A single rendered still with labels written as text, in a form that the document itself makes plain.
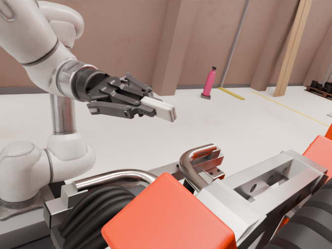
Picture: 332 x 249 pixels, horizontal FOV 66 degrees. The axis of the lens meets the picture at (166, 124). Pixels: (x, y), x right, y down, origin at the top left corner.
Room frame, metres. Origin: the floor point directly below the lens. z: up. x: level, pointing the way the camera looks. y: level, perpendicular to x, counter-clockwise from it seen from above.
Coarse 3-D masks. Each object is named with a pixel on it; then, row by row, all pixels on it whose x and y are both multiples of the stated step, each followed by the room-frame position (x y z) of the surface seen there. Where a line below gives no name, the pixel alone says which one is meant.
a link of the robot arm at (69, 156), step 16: (48, 16) 1.04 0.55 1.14; (64, 16) 1.08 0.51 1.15; (80, 16) 1.16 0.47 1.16; (64, 32) 1.07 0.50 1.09; (80, 32) 1.14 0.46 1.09; (64, 112) 0.97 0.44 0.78; (64, 128) 0.95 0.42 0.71; (48, 144) 0.92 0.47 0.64; (64, 144) 0.91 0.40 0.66; (80, 144) 0.96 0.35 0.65; (64, 160) 0.88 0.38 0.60; (80, 160) 0.92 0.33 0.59; (64, 176) 0.87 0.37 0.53
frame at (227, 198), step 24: (264, 168) 0.30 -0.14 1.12; (288, 168) 0.35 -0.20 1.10; (312, 168) 0.33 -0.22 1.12; (216, 192) 0.22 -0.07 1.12; (240, 192) 0.25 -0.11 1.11; (288, 192) 0.26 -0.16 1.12; (312, 192) 0.32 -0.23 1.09; (240, 216) 0.19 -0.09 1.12; (264, 216) 0.20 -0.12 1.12; (288, 216) 0.45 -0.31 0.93; (240, 240) 0.18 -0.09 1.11
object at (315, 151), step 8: (320, 136) 0.47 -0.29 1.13; (312, 144) 0.46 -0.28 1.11; (320, 144) 0.45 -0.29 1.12; (328, 144) 0.45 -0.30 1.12; (304, 152) 0.45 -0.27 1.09; (312, 152) 0.44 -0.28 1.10; (320, 152) 0.44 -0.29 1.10; (328, 152) 0.44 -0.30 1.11; (312, 160) 0.43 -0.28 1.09; (320, 160) 0.43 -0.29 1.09; (328, 160) 0.42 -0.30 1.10; (328, 168) 0.41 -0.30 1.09
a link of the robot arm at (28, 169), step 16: (16, 144) 0.83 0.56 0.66; (32, 144) 0.85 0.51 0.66; (0, 160) 0.76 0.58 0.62; (16, 160) 0.76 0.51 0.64; (32, 160) 0.79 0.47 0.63; (48, 160) 0.85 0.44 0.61; (0, 176) 0.74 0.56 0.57; (16, 176) 0.74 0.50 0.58; (32, 176) 0.78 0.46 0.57; (48, 176) 0.82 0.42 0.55; (0, 192) 0.74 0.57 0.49; (16, 192) 0.74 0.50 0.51; (32, 192) 0.79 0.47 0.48
